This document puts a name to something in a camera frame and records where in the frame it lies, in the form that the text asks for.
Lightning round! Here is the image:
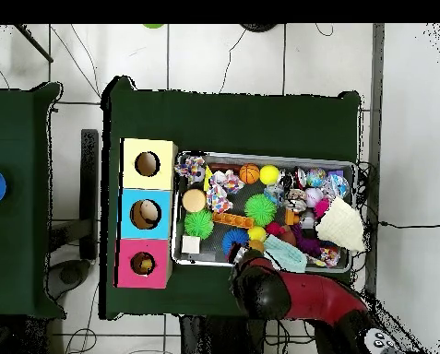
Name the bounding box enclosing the yellow ball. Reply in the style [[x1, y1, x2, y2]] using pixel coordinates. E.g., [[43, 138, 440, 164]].
[[247, 225, 268, 243], [259, 164, 280, 186]]

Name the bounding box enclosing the clear mesh bin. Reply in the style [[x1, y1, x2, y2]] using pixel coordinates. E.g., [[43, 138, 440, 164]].
[[171, 150, 357, 273]]

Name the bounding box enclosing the bright orange mini basketball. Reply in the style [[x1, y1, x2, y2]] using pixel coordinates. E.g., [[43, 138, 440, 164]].
[[239, 163, 261, 185]]

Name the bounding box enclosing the mint green cloth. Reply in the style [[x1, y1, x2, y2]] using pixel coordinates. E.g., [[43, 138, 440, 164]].
[[262, 234, 309, 274]]

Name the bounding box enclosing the wooden box with three holes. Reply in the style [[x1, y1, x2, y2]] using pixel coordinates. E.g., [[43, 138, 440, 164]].
[[115, 137, 180, 289]]

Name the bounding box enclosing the orange yellow plastic toy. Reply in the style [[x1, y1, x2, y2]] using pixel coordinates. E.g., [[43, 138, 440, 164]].
[[211, 212, 257, 230]]

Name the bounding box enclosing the yellow plush toy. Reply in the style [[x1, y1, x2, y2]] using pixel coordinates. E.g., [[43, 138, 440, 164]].
[[134, 255, 153, 274]]

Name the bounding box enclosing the colourful patterned fabric toy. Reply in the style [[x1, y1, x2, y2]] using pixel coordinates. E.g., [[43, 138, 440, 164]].
[[206, 171, 244, 215]]

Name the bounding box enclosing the light wooden cube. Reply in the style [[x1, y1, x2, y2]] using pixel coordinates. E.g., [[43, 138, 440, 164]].
[[181, 234, 202, 255]]

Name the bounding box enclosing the green spiky ball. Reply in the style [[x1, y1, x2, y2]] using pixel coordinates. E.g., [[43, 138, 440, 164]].
[[244, 193, 279, 227], [184, 209, 215, 241]]

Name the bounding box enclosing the cream yellow cloth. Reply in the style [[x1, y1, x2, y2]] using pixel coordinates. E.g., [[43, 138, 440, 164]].
[[316, 195, 368, 254]]

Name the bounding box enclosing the plain blue spiky ball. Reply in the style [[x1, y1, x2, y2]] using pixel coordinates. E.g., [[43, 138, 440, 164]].
[[221, 227, 250, 258]]

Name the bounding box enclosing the colourful crinkled packet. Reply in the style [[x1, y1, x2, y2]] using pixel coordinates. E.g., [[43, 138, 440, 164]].
[[174, 154, 208, 184]]

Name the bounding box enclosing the black floor cable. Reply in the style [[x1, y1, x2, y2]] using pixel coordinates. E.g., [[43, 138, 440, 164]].
[[377, 219, 440, 230]]

